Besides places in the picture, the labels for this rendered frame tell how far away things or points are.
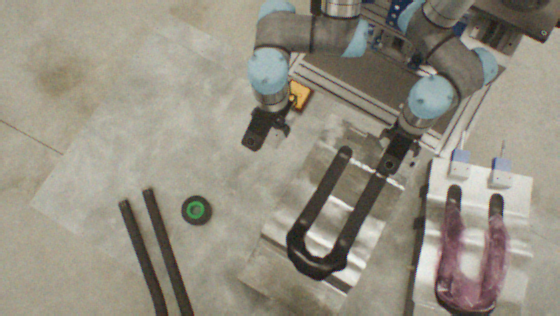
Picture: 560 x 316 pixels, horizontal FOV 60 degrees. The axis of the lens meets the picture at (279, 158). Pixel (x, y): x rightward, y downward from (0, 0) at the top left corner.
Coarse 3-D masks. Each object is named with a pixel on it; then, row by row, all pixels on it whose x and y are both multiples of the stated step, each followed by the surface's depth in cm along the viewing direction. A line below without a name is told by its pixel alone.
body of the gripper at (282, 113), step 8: (288, 80) 105; (296, 96) 110; (288, 104) 109; (296, 104) 114; (264, 112) 104; (272, 112) 103; (280, 112) 109; (288, 112) 110; (280, 120) 109; (280, 128) 111
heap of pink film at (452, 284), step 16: (448, 208) 123; (448, 224) 119; (464, 224) 120; (496, 224) 120; (448, 240) 116; (464, 240) 118; (496, 240) 117; (448, 256) 116; (496, 256) 116; (448, 272) 117; (464, 272) 118; (480, 272) 117; (496, 272) 116; (448, 288) 116; (464, 288) 116; (480, 288) 115; (496, 288) 116; (448, 304) 117; (464, 304) 115; (480, 304) 115
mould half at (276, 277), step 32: (320, 160) 127; (352, 160) 126; (416, 160) 125; (288, 192) 123; (352, 192) 124; (384, 192) 124; (288, 224) 118; (320, 224) 119; (384, 224) 122; (256, 256) 124; (320, 256) 116; (352, 256) 115; (256, 288) 121; (288, 288) 121; (320, 288) 121
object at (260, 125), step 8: (256, 112) 107; (256, 120) 107; (264, 120) 107; (272, 120) 106; (248, 128) 108; (256, 128) 108; (264, 128) 107; (248, 136) 108; (256, 136) 108; (264, 136) 108; (248, 144) 109; (256, 144) 109
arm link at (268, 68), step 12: (264, 48) 90; (276, 48) 92; (252, 60) 89; (264, 60) 89; (276, 60) 89; (288, 60) 94; (252, 72) 89; (264, 72) 88; (276, 72) 88; (288, 72) 94; (252, 84) 91; (264, 84) 89; (276, 84) 89; (264, 96) 94; (276, 96) 94
